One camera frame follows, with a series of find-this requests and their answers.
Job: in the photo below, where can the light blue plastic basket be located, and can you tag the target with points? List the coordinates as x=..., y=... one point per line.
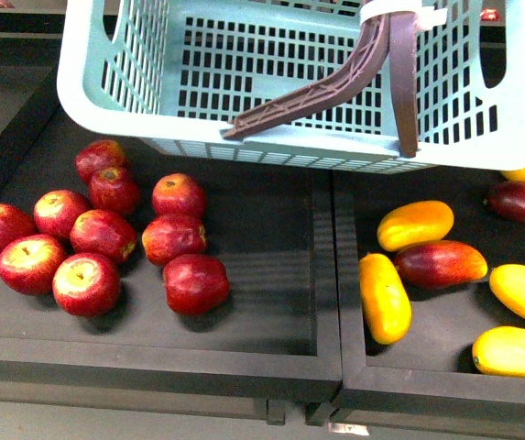
x=175, y=73

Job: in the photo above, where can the brown basket handle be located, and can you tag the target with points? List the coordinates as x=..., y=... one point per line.
x=391, y=37

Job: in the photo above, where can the orange yellow mango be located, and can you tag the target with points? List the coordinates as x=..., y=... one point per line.
x=414, y=223

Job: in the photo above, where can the red mango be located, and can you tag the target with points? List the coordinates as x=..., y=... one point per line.
x=440, y=264
x=507, y=199

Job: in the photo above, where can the black apple tray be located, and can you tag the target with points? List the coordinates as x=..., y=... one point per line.
x=275, y=339

